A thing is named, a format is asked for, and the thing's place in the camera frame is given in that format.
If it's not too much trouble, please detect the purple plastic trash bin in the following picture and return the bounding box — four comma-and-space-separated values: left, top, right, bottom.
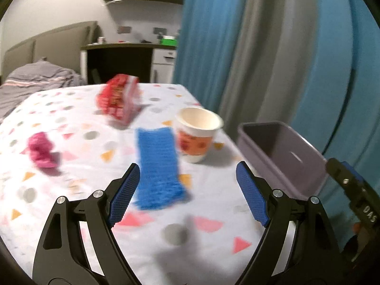
237, 121, 327, 200

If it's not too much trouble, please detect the dark wooden desk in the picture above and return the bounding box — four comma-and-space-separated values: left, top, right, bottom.
81, 43, 176, 85

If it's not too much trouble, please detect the green box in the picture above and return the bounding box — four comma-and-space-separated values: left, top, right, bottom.
160, 35, 178, 47

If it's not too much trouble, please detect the red white snack wrapper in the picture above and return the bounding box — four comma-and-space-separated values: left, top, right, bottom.
96, 74, 142, 126

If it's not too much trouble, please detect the blue curtain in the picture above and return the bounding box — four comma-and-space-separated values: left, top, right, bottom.
174, 0, 379, 189

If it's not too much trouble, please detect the grey upholstered headboard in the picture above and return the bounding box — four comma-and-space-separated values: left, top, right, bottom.
1, 21, 98, 81

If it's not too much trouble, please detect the blue foam fruit net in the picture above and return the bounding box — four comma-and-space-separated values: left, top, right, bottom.
136, 127, 190, 210

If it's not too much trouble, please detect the white drawer cabinet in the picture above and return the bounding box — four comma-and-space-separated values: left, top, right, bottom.
150, 49, 176, 84

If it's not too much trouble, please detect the white orange paper cup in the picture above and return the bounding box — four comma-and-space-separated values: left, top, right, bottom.
173, 106, 223, 163

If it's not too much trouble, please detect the grey striped bed duvet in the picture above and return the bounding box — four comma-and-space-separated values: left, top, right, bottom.
1, 60, 85, 120

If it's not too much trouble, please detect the patterned white table cloth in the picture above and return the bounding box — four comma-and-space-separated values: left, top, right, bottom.
1, 84, 264, 284

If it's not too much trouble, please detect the pink plastic bag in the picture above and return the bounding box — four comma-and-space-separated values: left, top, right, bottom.
28, 132, 59, 169

